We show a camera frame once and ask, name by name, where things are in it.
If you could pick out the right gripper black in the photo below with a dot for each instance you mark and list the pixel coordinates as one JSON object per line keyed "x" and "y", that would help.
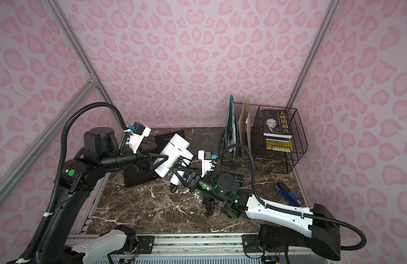
{"x": 191, "y": 178}

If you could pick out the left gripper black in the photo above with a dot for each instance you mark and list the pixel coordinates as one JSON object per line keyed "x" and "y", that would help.
{"x": 145, "y": 161}

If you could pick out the white hair dryer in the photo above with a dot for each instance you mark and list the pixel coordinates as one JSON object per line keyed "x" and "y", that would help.
{"x": 176, "y": 147}

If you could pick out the black pouch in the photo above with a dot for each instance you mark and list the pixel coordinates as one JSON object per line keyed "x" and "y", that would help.
{"x": 162, "y": 140}
{"x": 140, "y": 174}

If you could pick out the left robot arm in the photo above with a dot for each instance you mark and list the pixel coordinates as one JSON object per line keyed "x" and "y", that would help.
{"x": 76, "y": 179}

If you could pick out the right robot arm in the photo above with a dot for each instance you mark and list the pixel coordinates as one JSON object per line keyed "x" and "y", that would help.
{"x": 314, "y": 228}

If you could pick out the grey hair dryer pouch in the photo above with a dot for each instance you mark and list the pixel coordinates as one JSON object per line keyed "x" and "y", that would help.
{"x": 206, "y": 139}

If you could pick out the dark green hair dryer left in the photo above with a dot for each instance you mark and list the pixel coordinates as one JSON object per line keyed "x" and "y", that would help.
{"x": 209, "y": 204}

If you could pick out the dark green hair dryer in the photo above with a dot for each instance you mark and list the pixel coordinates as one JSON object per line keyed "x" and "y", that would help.
{"x": 209, "y": 204}
{"x": 228, "y": 210}

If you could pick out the dark green hair dryer right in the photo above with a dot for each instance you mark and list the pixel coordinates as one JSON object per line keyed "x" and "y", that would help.
{"x": 228, "y": 210}

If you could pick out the green file folder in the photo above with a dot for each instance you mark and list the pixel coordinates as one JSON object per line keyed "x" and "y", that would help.
{"x": 231, "y": 135}

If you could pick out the beige file folder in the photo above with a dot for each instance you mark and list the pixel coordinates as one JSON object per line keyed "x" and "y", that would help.
{"x": 245, "y": 125}

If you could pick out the yellow striped book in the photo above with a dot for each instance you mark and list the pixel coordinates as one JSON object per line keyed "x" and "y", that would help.
{"x": 284, "y": 145}

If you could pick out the black portrait book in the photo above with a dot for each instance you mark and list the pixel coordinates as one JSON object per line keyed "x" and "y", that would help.
{"x": 276, "y": 123}

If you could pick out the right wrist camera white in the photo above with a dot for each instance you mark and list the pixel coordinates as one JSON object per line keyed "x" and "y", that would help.
{"x": 207, "y": 159}

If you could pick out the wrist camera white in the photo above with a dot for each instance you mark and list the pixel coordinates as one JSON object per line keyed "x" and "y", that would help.
{"x": 207, "y": 159}
{"x": 136, "y": 133}

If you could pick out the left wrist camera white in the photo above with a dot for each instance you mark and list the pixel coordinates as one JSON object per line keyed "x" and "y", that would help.
{"x": 136, "y": 133}

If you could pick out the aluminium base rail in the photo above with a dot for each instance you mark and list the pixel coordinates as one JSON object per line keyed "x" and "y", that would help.
{"x": 194, "y": 248}

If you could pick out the black wire file rack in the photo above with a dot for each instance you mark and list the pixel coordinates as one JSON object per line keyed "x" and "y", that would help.
{"x": 276, "y": 161}

